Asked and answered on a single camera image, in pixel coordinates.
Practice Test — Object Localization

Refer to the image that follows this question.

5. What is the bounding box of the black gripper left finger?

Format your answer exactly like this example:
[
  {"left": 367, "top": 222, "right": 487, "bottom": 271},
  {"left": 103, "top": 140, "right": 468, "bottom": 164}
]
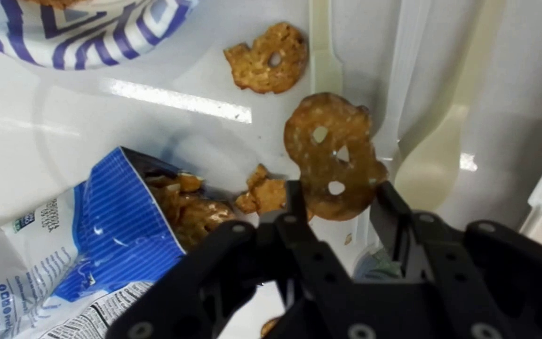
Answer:
[{"left": 105, "top": 179, "right": 348, "bottom": 339}]

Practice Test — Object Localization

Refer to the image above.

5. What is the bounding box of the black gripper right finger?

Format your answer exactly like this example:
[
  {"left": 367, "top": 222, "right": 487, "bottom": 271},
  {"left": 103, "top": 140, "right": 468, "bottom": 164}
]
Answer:
[{"left": 371, "top": 181, "right": 542, "bottom": 339}]

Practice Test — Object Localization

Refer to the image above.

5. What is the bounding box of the round brown cookie with holes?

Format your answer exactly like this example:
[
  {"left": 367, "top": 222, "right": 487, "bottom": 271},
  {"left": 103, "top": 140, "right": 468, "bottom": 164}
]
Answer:
[{"left": 282, "top": 93, "right": 389, "bottom": 222}]

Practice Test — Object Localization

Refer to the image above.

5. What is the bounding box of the small cookie fragment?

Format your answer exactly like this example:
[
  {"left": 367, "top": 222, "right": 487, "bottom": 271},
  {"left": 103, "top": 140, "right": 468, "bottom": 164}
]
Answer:
[{"left": 231, "top": 164, "right": 290, "bottom": 217}]

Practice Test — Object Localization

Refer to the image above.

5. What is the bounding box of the broken brown cookie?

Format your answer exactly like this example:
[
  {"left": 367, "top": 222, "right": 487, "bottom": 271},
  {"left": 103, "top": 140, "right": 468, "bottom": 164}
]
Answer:
[{"left": 222, "top": 21, "right": 310, "bottom": 96}]

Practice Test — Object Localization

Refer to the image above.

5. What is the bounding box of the heap of broken cookies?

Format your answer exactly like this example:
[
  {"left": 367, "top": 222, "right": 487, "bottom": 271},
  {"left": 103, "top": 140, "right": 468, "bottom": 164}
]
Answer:
[{"left": 145, "top": 172, "right": 239, "bottom": 251}]

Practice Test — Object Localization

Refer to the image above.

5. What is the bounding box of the blue white snack bag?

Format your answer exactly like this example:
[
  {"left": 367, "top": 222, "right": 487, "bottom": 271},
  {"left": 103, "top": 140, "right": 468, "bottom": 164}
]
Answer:
[{"left": 0, "top": 145, "right": 241, "bottom": 339}]

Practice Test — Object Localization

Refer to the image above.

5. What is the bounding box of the patterned paper cup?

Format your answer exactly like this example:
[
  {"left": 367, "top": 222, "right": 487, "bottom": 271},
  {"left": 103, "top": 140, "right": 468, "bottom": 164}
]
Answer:
[{"left": 352, "top": 247, "right": 404, "bottom": 285}]

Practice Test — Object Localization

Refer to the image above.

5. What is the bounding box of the cream plastic knife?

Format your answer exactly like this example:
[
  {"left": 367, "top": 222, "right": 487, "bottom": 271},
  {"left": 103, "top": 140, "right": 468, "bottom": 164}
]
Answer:
[{"left": 307, "top": 0, "right": 344, "bottom": 96}]

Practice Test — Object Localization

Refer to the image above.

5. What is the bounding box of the blue patterned paper bowl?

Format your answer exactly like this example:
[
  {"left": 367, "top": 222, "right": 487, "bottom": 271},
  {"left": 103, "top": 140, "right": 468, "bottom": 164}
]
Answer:
[{"left": 0, "top": 0, "right": 201, "bottom": 72}]

